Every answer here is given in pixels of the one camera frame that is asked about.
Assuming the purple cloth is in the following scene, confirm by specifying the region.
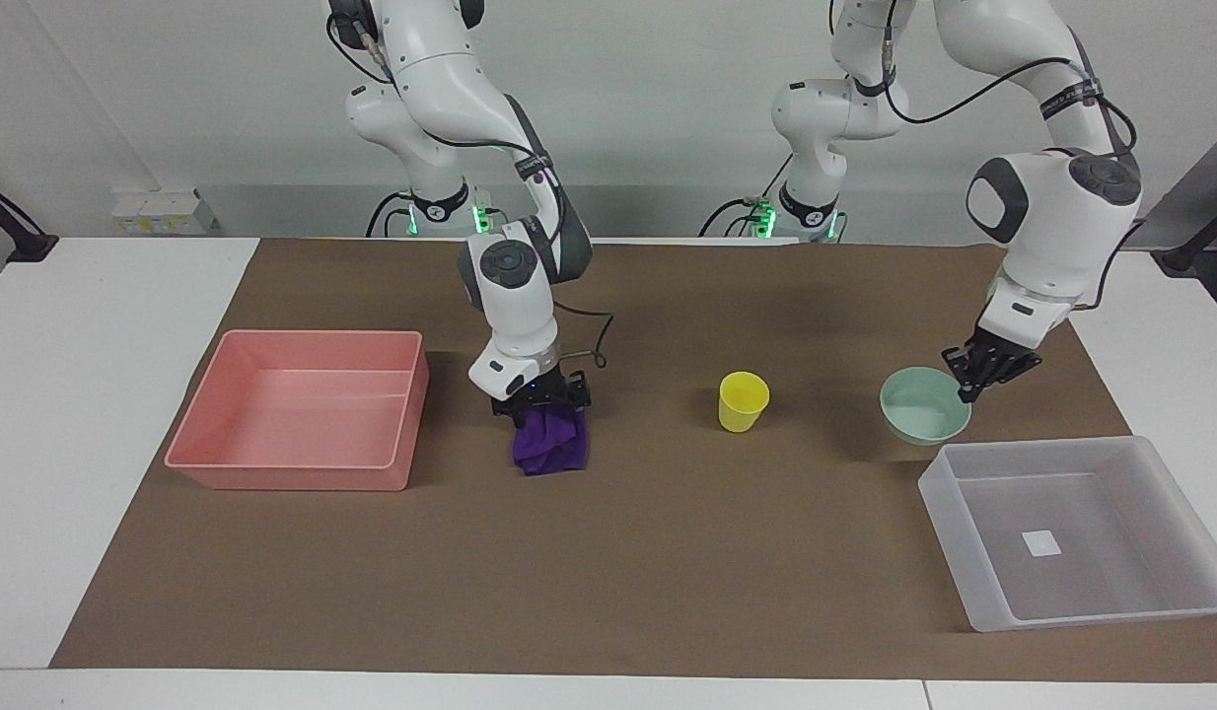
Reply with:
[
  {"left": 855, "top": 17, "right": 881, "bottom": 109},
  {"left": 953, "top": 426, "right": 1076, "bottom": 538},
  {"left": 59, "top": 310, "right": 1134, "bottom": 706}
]
[{"left": 512, "top": 407, "right": 591, "bottom": 478}]

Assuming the translucent plastic box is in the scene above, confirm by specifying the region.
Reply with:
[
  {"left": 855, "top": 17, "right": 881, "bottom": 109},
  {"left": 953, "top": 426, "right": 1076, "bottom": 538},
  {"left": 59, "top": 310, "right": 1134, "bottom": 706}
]
[{"left": 916, "top": 434, "right": 1217, "bottom": 633}]

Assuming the pink plastic box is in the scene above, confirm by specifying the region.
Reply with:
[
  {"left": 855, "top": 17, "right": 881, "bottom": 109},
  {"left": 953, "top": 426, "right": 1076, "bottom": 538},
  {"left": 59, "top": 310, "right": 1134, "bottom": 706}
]
[{"left": 164, "top": 329, "right": 431, "bottom": 493}]

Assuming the light green bowl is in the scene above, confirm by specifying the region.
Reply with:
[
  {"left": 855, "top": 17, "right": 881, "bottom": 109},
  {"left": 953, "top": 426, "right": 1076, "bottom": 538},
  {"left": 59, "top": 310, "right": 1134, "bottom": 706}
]
[{"left": 879, "top": 367, "right": 972, "bottom": 447}]

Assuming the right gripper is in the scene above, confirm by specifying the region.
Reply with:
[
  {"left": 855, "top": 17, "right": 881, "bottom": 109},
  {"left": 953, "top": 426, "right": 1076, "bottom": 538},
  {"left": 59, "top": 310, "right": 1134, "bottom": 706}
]
[{"left": 489, "top": 370, "right": 594, "bottom": 426}]

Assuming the yellow plastic cup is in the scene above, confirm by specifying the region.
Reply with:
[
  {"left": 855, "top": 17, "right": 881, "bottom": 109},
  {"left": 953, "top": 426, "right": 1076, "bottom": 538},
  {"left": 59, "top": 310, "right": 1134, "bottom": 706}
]
[{"left": 718, "top": 371, "right": 771, "bottom": 434}]

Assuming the black stand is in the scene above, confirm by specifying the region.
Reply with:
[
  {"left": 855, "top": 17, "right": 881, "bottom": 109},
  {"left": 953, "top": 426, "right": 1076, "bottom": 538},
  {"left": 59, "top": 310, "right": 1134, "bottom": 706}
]
[
  {"left": 0, "top": 177, "right": 60, "bottom": 263},
  {"left": 1155, "top": 197, "right": 1217, "bottom": 278}
]

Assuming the black cable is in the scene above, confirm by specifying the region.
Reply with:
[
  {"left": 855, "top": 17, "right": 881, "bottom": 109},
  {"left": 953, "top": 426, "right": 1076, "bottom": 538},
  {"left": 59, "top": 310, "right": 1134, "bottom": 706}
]
[
  {"left": 553, "top": 300, "right": 615, "bottom": 372},
  {"left": 698, "top": 151, "right": 799, "bottom": 239},
  {"left": 324, "top": 8, "right": 572, "bottom": 248},
  {"left": 829, "top": 0, "right": 1148, "bottom": 310}
]

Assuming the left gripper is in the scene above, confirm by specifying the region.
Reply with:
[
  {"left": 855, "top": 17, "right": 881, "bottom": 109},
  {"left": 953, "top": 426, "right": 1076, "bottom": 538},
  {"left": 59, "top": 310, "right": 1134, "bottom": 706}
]
[{"left": 941, "top": 324, "right": 1044, "bottom": 404}]

